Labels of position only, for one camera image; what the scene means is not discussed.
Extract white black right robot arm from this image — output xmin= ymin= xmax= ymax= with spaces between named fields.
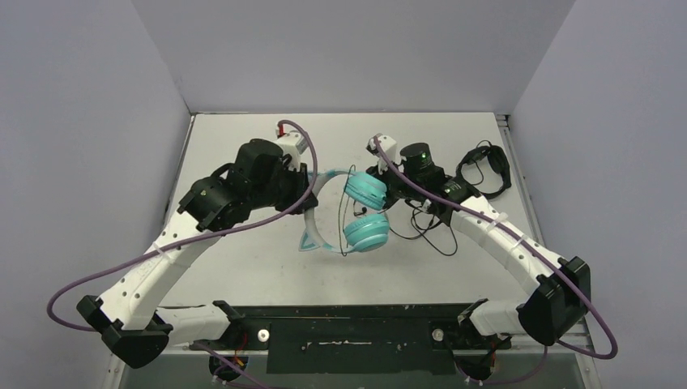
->
xmin=361 ymin=134 xmax=591 ymax=347

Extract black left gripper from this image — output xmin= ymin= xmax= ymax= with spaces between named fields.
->
xmin=249 ymin=160 xmax=318 ymax=215

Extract black cable pink green plugs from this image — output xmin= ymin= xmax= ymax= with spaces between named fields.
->
xmin=390 ymin=199 xmax=459 ymax=257

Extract black over-ear headset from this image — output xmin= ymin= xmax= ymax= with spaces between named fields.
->
xmin=456 ymin=140 xmax=514 ymax=201

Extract thin black earbud cable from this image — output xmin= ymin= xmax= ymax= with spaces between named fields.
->
xmin=336 ymin=164 xmax=387 ymax=257

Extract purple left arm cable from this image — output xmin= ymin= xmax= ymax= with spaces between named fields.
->
xmin=46 ymin=119 xmax=319 ymax=389

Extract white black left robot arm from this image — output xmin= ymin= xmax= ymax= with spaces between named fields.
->
xmin=77 ymin=130 xmax=316 ymax=369

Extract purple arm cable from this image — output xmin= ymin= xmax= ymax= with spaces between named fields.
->
xmin=373 ymin=134 xmax=619 ymax=387
xmin=46 ymin=119 xmax=319 ymax=389

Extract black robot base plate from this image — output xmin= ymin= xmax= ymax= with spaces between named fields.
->
xmin=190 ymin=303 xmax=511 ymax=375

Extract teal cat ear headphones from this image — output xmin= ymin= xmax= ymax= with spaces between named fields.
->
xmin=298 ymin=169 xmax=390 ymax=256

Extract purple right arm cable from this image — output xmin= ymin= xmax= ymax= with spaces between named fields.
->
xmin=373 ymin=134 xmax=619 ymax=387

